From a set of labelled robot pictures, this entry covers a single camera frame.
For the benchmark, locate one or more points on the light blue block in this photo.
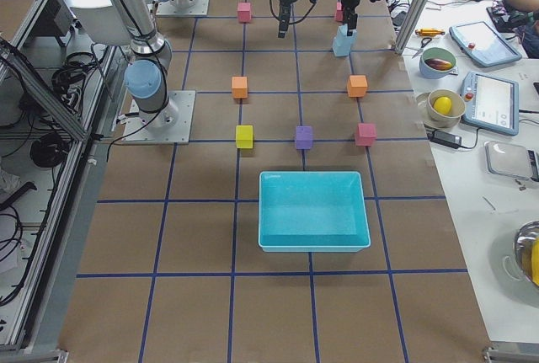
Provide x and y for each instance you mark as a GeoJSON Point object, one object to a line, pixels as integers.
{"type": "Point", "coordinates": [341, 48]}
{"type": "Point", "coordinates": [345, 36]}

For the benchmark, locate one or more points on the far left pink block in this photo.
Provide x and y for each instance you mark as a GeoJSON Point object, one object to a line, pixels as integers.
{"type": "Point", "coordinates": [339, 13]}

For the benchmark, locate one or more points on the pink block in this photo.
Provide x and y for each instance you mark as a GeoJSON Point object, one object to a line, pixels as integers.
{"type": "Point", "coordinates": [339, 13]}
{"type": "Point", "coordinates": [365, 134]}

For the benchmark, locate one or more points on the near left crimson block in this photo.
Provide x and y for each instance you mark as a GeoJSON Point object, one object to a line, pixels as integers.
{"type": "Point", "coordinates": [244, 12]}

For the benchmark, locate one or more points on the far orange block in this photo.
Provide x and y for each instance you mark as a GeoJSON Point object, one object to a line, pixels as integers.
{"type": "Point", "coordinates": [357, 86]}

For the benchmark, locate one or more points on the orange block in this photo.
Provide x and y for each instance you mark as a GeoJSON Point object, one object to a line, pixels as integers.
{"type": "Point", "coordinates": [239, 87]}
{"type": "Point", "coordinates": [357, 86]}

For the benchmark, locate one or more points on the gold metal tool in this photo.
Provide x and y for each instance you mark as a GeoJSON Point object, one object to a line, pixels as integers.
{"type": "Point", "coordinates": [429, 32]}

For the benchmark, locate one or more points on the blue bowl with fruit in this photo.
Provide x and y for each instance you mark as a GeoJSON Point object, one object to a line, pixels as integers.
{"type": "Point", "coordinates": [436, 63]}

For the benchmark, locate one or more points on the near orange block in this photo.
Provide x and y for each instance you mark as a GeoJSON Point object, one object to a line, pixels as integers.
{"type": "Point", "coordinates": [239, 87]}

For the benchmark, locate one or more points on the right pink block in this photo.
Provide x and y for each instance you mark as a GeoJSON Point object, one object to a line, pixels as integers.
{"type": "Point", "coordinates": [365, 134]}

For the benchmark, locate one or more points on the right purple block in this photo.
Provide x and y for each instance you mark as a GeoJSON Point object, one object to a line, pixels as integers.
{"type": "Point", "coordinates": [303, 137]}

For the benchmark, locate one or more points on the yellow lemon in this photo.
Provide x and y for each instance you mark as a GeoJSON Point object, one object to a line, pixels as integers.
{"type": "Point", "coordinates": [442, 105]}

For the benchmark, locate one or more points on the upper teach pendant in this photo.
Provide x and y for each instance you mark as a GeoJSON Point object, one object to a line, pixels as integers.
{"type": "Point", "coordinates": [483, 44]}

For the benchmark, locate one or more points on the teach pendant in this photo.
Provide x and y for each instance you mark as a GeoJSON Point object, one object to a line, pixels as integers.
{"type": "Point", "coordinates": [483, 44]}
{"type": "Point", "coordinates": [492, 103]}

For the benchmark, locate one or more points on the beige bowl with lemon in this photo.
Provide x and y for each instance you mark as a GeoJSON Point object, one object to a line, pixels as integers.
{"type": "Point", "coordinates": [457, 110]}

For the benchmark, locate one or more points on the yellow block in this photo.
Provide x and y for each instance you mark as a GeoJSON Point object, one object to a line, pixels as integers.
{"type": "Point", "coordinates": [244, 136]}

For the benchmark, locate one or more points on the black power adapter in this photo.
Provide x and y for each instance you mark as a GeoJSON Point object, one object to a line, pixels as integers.
{"type": "Point", "coordinates": [445, 139]}

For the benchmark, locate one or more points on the lower teach pendant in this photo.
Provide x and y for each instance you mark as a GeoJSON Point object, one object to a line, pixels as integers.
{"type": "Point", "coordinates": [492, 103]}

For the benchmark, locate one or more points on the teal plastic tray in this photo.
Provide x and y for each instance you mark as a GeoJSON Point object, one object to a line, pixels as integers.
{"type": "Point", "coordinates": [320, 211]}

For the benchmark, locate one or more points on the grey lidded container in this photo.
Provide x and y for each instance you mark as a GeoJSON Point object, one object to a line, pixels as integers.
{"type": "Point", "coordinates": [511, 160]}

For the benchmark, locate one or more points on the metal bowl with fruit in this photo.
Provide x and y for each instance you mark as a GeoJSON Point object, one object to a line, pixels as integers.
{"type": "Point", "coordinates": [522, 264]}

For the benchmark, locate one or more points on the black handled scissors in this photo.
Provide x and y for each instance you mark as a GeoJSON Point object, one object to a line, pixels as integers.
{"type": "Point", "coordinates": [424, 42]}

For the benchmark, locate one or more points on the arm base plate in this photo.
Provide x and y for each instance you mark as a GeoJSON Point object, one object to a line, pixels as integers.
{"type": "Point", "coordinates": [183, 8]}
{"type": "Point", "coordinates": [173, 124]}

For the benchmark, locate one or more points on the aluminium frame post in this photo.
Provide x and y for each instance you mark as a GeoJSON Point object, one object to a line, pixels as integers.
{"type": "Point", "coordinates": [407, 28]}

